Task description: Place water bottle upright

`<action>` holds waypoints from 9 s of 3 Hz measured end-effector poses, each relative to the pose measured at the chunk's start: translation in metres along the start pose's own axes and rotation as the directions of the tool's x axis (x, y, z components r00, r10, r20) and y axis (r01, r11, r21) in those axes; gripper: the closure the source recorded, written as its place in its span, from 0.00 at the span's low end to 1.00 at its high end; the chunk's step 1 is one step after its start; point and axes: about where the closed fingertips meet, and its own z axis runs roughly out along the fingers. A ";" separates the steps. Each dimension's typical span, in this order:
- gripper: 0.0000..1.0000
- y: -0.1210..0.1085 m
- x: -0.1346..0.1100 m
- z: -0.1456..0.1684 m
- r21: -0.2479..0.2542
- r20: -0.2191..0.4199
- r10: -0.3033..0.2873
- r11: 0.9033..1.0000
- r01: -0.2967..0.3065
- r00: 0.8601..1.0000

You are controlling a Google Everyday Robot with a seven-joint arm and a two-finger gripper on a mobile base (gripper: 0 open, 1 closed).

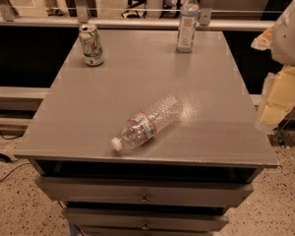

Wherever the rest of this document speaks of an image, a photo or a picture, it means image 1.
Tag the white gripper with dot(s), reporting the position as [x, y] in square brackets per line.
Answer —
[290, 38]

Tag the tall white-label water bottle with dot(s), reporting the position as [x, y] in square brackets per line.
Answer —
[187, 25]

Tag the grey drawer cabinet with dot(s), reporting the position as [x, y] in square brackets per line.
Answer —
[152, 142]

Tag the clear crinkled water bottle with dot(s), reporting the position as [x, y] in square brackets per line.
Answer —
[146, 124]

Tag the grey metal railing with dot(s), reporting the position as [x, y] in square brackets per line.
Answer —
[10, 16]

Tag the upper grey drawer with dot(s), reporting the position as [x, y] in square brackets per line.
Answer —
[140, 192]

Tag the grey drawer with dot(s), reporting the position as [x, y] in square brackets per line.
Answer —
[140, 192]
[144, 220]

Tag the green white soda can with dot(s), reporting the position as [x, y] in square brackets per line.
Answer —
[91, 45]

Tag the lower grey drawer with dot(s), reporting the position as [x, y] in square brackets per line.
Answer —
[144, 220]

